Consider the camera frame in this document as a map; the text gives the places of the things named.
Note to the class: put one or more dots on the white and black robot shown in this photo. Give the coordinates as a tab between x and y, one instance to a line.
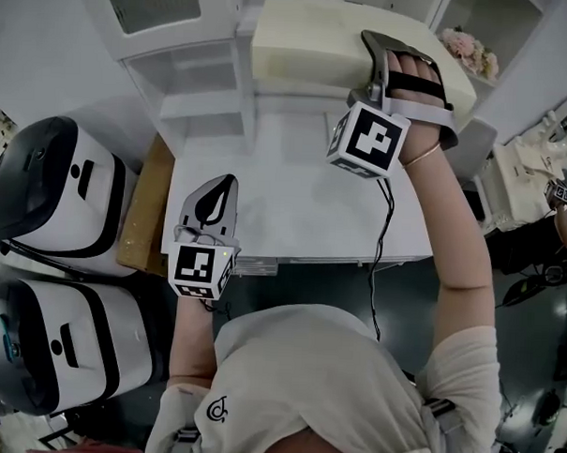
102	199

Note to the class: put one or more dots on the white shelving unit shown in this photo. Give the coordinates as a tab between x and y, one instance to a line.
196	85

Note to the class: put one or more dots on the white ornate table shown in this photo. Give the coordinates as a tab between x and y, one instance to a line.
524	184

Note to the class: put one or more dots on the pink flower bouquet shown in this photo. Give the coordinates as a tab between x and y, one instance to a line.
469	50

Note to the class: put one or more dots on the pink blanket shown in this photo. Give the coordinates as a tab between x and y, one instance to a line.
86	451

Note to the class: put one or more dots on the person's left forearm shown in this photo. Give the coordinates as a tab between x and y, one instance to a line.
191	343

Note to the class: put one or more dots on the cream yellow box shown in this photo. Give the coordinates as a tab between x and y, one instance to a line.
310	43

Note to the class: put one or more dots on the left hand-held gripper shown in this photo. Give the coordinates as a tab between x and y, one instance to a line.
195	268

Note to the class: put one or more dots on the person's right hand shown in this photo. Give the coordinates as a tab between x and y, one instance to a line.
408	64

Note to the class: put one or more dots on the white black robot teal mark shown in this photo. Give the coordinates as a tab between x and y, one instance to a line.
110	335

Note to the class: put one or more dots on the beige sweatshirt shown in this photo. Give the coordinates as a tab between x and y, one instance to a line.
304	386

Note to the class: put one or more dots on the person's right forearm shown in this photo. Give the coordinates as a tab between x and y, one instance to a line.
452	237

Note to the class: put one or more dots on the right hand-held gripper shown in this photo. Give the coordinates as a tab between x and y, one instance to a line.
369	140

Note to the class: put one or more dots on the brown cardboard box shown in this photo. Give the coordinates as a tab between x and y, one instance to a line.
145	215

